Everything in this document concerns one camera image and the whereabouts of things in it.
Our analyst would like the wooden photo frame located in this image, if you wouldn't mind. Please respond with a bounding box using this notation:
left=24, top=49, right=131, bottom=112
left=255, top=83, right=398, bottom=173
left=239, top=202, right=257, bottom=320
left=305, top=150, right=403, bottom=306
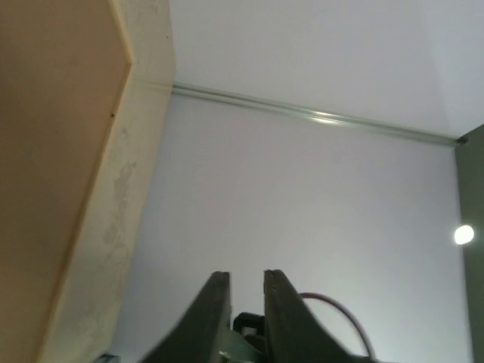
left=1, top=1, right=132, bottom=362

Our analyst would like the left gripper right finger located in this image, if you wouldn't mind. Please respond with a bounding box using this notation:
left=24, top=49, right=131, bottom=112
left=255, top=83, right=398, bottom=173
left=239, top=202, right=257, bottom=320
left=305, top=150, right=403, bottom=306
left=264, top=270, right=355, bottom=363

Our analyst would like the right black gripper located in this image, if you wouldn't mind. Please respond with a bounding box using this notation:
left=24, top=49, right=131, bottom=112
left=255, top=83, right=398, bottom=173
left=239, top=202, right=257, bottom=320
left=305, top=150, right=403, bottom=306
left=219, top=312, right=268, bottom=362

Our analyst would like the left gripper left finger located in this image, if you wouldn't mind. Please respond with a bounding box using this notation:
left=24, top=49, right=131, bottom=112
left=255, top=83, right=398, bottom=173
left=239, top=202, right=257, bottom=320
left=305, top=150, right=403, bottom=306
left=142, top=271, right=231, bottom=363

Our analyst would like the right aluminium corner post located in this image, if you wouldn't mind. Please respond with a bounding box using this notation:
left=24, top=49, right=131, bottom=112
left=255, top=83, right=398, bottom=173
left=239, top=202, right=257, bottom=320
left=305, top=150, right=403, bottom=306
left=172, top=83, right=468, bottom=147

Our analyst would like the round ceiling light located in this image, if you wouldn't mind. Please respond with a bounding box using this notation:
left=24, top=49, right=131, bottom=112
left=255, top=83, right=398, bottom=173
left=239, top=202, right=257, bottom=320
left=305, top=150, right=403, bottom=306
left=454, top=225, right=475, bottom=245

